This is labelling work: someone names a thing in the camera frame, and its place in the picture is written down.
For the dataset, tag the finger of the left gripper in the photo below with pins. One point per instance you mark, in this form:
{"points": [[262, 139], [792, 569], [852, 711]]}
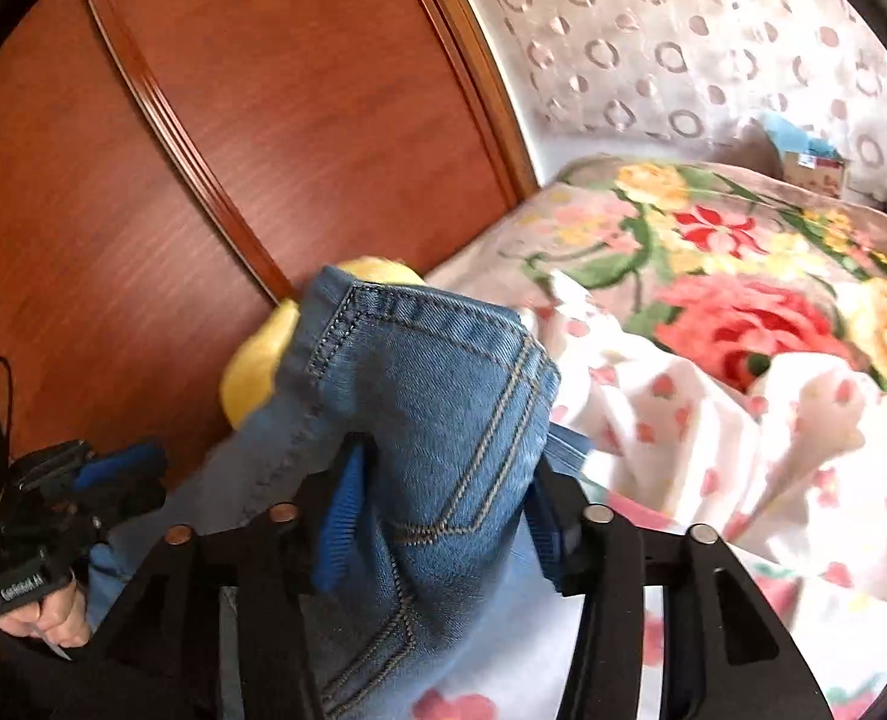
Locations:
{"points": [[145, 462]]}

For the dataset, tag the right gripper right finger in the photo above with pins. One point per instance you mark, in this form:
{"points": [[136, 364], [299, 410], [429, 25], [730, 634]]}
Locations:
{"points": [[553, 508]]}

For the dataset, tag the pink circle pattern curtain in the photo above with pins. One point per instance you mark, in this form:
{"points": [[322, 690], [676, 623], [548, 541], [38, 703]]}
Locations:
{"points": [[677, 79]]}

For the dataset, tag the wooden slatted wardrobe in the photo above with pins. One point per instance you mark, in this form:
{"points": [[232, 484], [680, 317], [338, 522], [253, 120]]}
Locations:
{"points": [[169, 169]]}

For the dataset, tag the light blue denim pants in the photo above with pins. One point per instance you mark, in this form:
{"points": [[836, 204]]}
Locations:
{"points": [[457, 395]]}

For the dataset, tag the person's left hand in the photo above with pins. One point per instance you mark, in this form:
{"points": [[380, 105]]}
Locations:
{"points": [[60, 618]]}

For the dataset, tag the yellow plush toy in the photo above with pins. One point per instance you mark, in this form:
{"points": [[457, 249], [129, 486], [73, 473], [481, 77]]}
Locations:
{"points": [[248, 380]]}

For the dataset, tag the white flower bed sheet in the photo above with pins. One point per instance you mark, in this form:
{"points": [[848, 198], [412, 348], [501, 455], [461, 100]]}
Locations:
{"points": [[792, 471]]}

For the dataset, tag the floral blanket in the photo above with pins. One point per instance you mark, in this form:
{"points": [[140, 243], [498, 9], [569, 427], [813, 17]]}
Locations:
{"points": [[723, 266]]}

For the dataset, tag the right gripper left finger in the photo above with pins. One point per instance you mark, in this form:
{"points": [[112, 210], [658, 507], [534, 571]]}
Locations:
{"points": [[330, 503]]}

